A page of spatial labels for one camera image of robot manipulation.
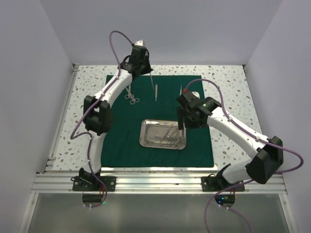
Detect dark green surgical cloth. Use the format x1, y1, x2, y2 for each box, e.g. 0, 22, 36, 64
101, 76, 214, 167

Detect steel instrument tray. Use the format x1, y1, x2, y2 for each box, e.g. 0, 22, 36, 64
139, 119, 187, 150

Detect steel surgical scissors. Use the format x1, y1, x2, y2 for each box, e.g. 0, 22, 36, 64
129, 94, 140, 105

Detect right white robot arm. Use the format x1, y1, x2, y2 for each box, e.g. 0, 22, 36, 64
176, 91, 283, 191

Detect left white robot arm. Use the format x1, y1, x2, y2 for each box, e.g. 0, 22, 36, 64
71, 40, 152, 191

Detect steel forceps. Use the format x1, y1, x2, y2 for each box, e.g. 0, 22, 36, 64
161, 125, 179, 143

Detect steel needle holder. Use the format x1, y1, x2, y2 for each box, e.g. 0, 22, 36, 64
146, 141, 178, 148

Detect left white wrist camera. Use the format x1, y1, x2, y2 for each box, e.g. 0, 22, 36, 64
134, 40, 146, 47

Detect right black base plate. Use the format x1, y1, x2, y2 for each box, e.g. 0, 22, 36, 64
201, 173, 242, 192

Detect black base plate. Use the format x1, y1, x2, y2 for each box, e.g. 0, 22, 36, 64
201, 173, 242, 192
70, 176, 117, 192

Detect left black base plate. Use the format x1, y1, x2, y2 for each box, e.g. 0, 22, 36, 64
70, 176, 117, 192

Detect aluminium mounting rail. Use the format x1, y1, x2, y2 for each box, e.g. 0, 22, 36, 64
31, 171, 287, 194

